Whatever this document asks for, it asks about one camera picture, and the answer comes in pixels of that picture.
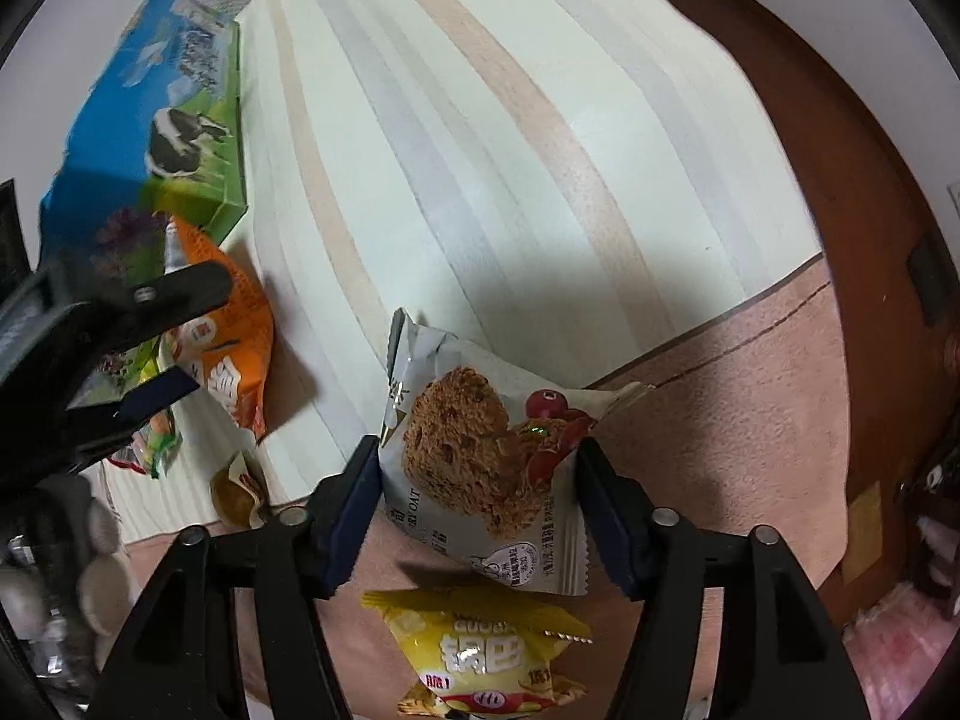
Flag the orange and white panda packet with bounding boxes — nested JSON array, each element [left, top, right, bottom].
[[163, 217, 275, 443]]

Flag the cat print striped blanket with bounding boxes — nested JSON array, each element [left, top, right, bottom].
[[97, 0, 848, 720]]

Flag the braised egg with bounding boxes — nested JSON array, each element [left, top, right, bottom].
[[208, 450, 271, 530]]

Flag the pink fluffy cloth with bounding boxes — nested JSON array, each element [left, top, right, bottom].
[[840, 585, 960, 720]]

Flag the blue printed cardboard box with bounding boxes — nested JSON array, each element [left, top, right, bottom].
[[41, 0, 248, 398]]

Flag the white oat cookie packet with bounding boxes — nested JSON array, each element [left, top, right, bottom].
[[377, 307, 653, 597]]

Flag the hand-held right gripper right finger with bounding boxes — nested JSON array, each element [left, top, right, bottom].
[[574, 435, 856, 720]]

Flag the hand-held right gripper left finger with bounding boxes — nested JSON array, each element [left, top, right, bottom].
[[97, 433, 385, 720]]

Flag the colourful candy ball packet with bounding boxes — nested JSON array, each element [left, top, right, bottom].
[[105, 337, 185, 481]]

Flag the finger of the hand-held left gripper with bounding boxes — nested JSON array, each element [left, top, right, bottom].
[[34, 261, 235, 361], [30, 371, 202, 473]]

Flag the yellow rice crust packet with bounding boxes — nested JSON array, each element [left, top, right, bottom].
[[361, 589, 595, 720]]

